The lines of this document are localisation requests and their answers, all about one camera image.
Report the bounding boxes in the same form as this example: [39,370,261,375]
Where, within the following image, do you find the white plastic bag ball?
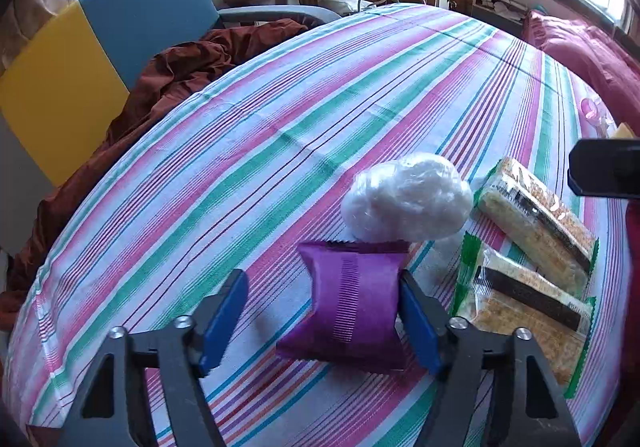
[341,153,473,244]

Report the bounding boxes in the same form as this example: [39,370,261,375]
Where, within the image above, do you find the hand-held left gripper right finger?
[397,271,583,447]

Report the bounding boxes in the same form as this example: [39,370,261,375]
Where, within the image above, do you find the pink pillow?
[522,9,640,128]

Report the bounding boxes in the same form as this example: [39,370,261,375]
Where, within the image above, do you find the purple snack packet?
[276,239,412,372]

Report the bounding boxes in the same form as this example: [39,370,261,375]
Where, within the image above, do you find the grey bed rail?
[217,4,343,26]

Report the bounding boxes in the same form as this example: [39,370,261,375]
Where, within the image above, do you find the maroon blanket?
[0,19,308,330]

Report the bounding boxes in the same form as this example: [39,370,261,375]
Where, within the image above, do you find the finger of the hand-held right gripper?
[568,138,640,200]

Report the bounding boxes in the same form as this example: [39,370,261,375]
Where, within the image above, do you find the grey yellow blue headboard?
[0,0,223,188]

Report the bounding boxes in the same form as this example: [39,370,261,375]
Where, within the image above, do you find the wrapped cake packet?
[472,157,599,295]
[450,233,598,399]

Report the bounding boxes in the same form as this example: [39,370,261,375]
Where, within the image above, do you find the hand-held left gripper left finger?
[57,269,250,447]

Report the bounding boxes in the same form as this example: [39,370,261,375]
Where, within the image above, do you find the small pink plastic item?
[580,97,608,125]

